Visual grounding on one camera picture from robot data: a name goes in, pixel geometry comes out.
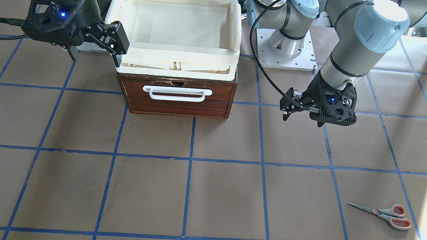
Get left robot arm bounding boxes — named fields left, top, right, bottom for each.
left=246, top=0, right=427, bottom=127

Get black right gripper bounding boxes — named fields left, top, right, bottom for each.
left=21, top=0, right=130, bottom=67

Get grey scissors orange handles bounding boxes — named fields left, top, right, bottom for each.
left=348, top=202, right=411, bottom=230

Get wooden drawer white handle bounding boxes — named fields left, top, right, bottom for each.
left=120, top=78, right=235, bottom=114

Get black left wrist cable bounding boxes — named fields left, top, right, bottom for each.
left=245, top=0, right=316, bottom=112

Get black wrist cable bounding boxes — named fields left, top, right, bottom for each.
left=0, top=17, right=29, bottom=43
left=245, top=0, right=316, bottom=112

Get white plastic tray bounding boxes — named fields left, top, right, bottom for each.
left=105, top=0, right=242, bottom=81

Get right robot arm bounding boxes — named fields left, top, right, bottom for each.
left=22, top=0, right=130, bottom=67

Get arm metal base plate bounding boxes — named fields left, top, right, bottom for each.
left=256, top=29, right=317, bottom=71
left=76, top=41, right=109, bottom=54

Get dark wooden drawer cabinet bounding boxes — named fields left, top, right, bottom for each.
left=114, top=60, right=239, bottom=120

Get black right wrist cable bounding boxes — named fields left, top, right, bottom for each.
left=0, top=17, right=29, bottom=43

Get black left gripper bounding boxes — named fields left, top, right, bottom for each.
left=279, top=74, right=357, bottom=127

